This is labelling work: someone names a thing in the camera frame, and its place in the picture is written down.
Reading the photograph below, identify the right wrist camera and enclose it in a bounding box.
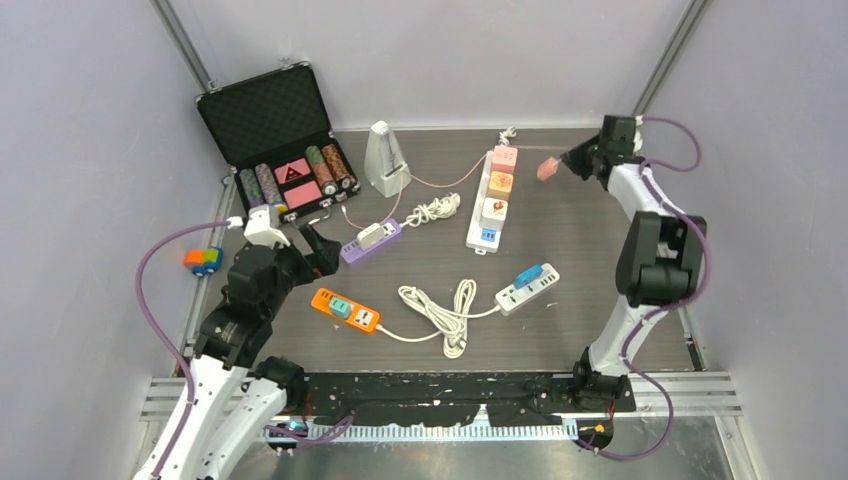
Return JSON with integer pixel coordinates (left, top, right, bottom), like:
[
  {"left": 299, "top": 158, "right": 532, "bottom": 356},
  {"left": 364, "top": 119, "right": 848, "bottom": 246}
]
[{"left": 633, "top": 115, "right": 644, "bottom": 155}]

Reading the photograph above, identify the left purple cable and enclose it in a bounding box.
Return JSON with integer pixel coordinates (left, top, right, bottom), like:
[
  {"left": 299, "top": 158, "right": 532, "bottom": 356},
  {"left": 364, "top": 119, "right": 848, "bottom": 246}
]
[{"left": 134, "top": 220, "right": 356, "bottom": 480}]

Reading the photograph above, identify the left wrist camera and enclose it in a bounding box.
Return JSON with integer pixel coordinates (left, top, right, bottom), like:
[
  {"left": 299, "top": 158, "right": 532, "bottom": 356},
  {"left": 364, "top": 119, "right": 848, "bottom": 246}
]
[{"left": 226, "top": 204, "right": 291, "bottom": 249}]

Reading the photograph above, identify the blue charger adapter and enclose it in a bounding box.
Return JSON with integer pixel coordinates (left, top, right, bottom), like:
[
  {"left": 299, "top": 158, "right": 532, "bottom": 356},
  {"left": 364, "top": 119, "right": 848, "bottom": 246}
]
[{"left": 513, "top": 264, "right": 544, "bottom": 289}]

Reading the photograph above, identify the purple power strip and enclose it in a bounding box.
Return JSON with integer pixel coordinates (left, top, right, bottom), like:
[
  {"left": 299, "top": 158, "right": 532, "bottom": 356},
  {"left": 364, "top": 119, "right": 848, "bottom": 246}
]
[{"left": 341, "top": 219, "right": 402, "bottom": 265}]

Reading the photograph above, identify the white adapter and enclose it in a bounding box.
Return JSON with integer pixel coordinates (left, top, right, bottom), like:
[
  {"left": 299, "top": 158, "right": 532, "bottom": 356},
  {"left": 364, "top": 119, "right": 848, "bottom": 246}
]
[{"left": 356, "top": 223, "right": 385, "bottom": 250}]

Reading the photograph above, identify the long white colourful power strip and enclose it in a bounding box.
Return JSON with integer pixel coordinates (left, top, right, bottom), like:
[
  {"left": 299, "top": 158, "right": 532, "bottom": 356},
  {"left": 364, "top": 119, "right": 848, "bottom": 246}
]
[{"left": 465, "top": 150, "right": 503, "bottom": 255}]

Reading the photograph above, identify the white cube socket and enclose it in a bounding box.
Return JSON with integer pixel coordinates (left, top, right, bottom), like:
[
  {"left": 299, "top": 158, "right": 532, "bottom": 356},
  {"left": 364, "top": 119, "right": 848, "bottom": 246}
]
[{"left": 479, "top": 197, "right": 509, "bottom": 231}]

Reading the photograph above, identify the orange power strip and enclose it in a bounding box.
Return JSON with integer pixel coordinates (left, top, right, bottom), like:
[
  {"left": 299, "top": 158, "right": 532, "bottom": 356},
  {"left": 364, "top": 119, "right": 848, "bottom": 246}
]
[{"left": 310, "top": 288, "right": 381, "bottom": 334}]

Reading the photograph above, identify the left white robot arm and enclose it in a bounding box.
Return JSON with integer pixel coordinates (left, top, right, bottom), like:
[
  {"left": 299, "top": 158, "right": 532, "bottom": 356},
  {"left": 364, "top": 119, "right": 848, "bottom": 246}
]
[{"left": 135, "top": 225, "right": 342, "bottom": 479}]

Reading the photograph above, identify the tan dragon cube socket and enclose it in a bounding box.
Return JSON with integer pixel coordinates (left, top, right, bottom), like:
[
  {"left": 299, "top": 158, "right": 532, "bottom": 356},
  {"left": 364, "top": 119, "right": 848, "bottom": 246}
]
[{"left": 486, "top": 171, "right": 514, "bottom": 201}]

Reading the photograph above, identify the salmon pink charger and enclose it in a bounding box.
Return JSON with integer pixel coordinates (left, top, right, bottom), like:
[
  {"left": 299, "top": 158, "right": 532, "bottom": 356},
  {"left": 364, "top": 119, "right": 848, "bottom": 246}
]
[{"left": 536, "top": 157, "right": 561, "bottom": 181}]

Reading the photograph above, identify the white bundled cord with plug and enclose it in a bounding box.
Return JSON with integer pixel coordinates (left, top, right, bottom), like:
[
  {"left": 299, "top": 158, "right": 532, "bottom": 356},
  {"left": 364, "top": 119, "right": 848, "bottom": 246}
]
[{"left": 400, "top": 192, "right": 463, "bottom": 230}]

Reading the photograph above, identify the white metronome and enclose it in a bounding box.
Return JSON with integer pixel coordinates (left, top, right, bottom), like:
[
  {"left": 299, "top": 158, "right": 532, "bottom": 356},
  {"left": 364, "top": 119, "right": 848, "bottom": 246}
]
[{"left": 364, "top": 121, "right": 412, "bottom": 198}]

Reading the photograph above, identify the pink cube socket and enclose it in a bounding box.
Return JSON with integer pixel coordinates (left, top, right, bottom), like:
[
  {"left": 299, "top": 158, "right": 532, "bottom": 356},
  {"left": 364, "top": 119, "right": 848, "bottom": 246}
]
[{"left": 491, "top": 145, "right": 518, "bottom": 175}]

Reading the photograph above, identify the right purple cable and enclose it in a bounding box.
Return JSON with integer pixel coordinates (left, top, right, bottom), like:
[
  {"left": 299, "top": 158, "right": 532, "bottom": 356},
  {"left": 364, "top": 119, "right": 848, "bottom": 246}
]
[{"left": 576, "top": 116, "right": 713, "bottom": 462}]

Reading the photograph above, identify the white grey power strip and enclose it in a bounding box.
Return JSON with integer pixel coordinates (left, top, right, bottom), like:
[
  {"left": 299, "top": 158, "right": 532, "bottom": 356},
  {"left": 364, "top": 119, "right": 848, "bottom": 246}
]
[{"left": 494, "top": 263, "right": 560, "bottom": 316}]

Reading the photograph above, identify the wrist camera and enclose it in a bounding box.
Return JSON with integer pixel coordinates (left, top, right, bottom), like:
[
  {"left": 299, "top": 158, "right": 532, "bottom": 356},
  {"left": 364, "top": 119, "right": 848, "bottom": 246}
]
[
  {"left": 633, "top": 115, "right": 644, "bottom": 155},
  {"left": 226, "top": 204, "right": 291, "bottom": 249}
]

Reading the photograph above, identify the purple cable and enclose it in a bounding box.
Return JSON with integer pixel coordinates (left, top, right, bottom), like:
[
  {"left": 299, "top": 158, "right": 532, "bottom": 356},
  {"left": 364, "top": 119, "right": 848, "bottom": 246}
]
[
  {"left": 134, "top": 220, "right": 356, "bottom": 480},
  {"left": 576, "top": 116, "right": 713, "bottom": 462}
]

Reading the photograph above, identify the pink charging cable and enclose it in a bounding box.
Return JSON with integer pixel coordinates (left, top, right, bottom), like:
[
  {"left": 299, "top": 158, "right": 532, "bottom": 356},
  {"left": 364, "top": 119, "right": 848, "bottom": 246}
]
[{"left": 341, "top": 144, "right": 574, "bottom": 233}]

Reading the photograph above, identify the white coiled cable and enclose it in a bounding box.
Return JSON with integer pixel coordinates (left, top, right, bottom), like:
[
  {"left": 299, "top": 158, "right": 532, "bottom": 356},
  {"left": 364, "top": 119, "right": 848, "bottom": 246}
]
[{"left": 377, "top": 278, "right": 501, "bottom": 360}]

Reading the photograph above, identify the orange blue toy car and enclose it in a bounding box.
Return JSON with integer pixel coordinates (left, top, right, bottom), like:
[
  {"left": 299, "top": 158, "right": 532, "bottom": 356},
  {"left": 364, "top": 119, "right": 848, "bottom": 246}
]
[{"left": 183, "top": 247, "right": 223, "bottom": 277}]

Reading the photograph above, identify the black poker chip case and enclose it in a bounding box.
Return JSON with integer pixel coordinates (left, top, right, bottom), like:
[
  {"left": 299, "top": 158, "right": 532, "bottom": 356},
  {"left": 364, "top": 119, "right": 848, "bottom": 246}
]
[{"left": 195, "top": 62, "right": 362, "bottom": 222}]

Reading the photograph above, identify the teal charger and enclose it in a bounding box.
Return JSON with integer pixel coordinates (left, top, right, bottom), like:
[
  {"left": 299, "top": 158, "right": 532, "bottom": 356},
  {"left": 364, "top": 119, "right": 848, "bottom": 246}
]
[{"left": 328, "top": 297, "right": 353, "bottom": 321}]

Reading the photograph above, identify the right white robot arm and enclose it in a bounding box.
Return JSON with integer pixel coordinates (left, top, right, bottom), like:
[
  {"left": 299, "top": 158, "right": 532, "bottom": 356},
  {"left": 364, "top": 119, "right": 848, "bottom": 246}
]
[{"left": 561, "top": 115, "right": 707, "bottom": 411}]

